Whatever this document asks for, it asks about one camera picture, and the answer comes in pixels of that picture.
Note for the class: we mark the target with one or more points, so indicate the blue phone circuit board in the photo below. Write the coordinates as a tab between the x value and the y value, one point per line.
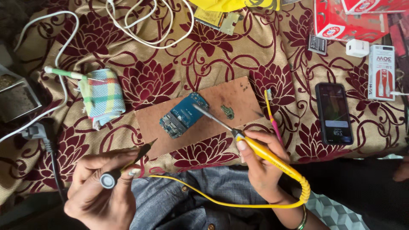
183	115

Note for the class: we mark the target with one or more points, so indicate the yellow plastic bag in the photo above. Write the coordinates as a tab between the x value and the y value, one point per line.
223	4

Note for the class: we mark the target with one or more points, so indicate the small green circuit board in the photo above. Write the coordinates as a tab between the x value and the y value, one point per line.
227	112

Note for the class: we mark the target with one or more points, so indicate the black pointed pen tool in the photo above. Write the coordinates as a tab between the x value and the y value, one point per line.
110	179

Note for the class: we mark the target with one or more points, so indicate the yellow pink toothbrush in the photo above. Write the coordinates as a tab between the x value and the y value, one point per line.
271	116

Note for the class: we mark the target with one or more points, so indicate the person's left hand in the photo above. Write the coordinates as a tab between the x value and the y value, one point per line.
96	204

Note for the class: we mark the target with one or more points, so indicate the person's right hand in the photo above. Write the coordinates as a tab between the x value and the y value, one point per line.
265	179

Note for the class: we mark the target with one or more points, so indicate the plaid pastel cloth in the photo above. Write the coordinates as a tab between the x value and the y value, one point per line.
104	99

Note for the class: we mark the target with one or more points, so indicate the yellow beige phone part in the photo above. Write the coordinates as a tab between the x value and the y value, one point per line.
217	19

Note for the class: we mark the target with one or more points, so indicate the grey geometric patterned fabric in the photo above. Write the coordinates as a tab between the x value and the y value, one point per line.
335	214

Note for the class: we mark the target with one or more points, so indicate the green gold bangle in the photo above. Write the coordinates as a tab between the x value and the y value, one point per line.
303	218

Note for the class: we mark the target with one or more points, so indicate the beige maroon floral bedsheet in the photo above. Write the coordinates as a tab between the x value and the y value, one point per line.
207	60

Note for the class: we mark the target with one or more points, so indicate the large red white carton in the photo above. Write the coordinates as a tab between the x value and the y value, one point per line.
345	27

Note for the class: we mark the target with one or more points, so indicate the person's grey shirt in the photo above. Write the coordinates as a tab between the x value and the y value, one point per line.
179	207

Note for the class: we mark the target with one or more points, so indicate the grey metal tray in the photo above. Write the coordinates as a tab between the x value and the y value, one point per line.
17	99

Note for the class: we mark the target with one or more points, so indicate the yellow soldering iron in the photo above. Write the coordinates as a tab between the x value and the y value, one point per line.
271	156

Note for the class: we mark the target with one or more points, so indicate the white charger adapter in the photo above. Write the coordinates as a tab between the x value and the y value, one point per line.
357	48

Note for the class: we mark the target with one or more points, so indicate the black phone battery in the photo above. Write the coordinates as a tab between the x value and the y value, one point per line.
317	44

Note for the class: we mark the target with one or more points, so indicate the green white soldering iron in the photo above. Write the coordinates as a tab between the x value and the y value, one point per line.
62	72

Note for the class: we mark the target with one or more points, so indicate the dark red packet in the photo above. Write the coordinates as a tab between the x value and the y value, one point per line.
399	35

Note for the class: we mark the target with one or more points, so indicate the black smartphone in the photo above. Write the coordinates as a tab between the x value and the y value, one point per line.
334	111

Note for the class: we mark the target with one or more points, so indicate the flat red white box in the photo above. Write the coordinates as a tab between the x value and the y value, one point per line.
377	5

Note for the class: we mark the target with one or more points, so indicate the brown wooden work board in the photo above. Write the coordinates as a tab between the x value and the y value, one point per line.
223	95

